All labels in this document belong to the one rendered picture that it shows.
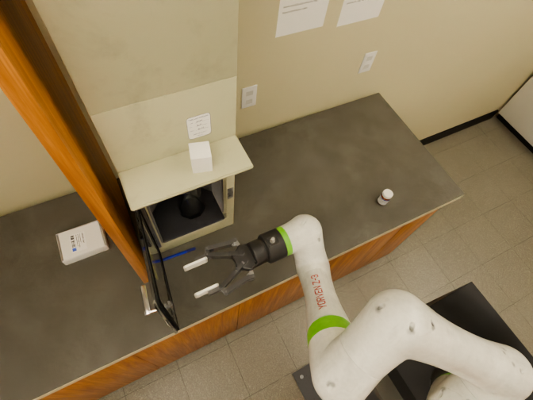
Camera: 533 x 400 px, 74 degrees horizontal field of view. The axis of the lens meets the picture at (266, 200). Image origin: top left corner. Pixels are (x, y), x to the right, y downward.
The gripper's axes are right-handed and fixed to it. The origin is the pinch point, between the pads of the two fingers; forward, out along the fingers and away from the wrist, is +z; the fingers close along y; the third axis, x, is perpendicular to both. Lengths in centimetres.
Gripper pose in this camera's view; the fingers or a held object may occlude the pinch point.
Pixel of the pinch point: (198, 278)
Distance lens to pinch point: 103.4
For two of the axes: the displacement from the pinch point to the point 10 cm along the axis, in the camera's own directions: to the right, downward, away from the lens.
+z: -8.9, 3.5, -2.9
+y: 4.5, 8.0, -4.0
